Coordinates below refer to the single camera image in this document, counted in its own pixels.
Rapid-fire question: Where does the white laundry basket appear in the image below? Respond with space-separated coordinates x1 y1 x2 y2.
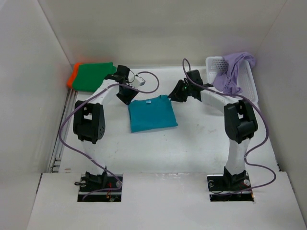
206 56 259 104

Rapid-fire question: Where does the teal t shirt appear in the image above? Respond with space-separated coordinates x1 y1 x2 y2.
128 95 178 133

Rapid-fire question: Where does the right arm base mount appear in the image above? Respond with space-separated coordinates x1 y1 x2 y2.
207 173 254 202

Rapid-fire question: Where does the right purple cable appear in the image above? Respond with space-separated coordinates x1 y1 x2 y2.
182 58 277 196

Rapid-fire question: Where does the lilac t shirt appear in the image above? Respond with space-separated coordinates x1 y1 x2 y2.
213 52 256 95

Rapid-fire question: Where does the green t shirt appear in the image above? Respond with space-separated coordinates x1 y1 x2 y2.
72 62 117 92

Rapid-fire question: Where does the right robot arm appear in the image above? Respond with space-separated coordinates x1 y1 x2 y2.
168 70 258 193

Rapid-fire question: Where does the orange t shirt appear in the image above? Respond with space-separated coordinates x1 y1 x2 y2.
67 62 82 89

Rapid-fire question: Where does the purple cable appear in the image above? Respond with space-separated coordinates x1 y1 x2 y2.
182 58 277 196
59 71 160 201

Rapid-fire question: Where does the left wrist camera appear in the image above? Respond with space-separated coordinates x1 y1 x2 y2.
131 75 145 88

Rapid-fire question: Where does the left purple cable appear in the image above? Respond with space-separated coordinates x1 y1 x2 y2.
59 71 160 201

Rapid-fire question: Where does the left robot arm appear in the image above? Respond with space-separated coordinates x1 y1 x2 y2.
73 65 138 144

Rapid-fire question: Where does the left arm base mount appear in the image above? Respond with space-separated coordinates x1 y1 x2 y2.
74 175 122 203

